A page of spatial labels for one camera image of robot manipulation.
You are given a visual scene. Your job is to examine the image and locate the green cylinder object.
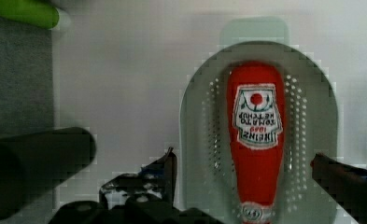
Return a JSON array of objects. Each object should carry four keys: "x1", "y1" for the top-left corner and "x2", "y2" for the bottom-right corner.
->
[{"x1": 0, "y1": 0, "x2": 60, "y2": 29}]

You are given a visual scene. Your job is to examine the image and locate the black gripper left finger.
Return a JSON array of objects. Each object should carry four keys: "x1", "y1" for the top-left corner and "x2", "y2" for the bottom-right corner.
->
[{"x1": 99, "y1": 147, "x2": 177, "y2": 208}]

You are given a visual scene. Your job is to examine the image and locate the red plush ketchup bottle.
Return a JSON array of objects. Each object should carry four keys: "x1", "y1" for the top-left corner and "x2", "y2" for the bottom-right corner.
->
[{"x1": 226, "y1": 62, "x2": 286, "y2": 224}]

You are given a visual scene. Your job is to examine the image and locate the black cylinder post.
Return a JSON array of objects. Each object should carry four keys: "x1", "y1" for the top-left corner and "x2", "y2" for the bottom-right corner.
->
[{"x1": 0, "y1": 127, "x2": 96, "y2": 219}]

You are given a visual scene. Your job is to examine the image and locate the green oval strainer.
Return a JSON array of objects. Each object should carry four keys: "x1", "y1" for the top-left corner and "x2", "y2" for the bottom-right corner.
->
[{"x1": 179, "y1": 17, "x2": 338, "y2": 224}]

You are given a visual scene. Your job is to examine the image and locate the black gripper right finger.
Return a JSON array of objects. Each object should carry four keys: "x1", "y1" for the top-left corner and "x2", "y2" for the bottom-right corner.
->
[{"x1": 310, "y1": 153, "x2": 367, "y2": 224}]

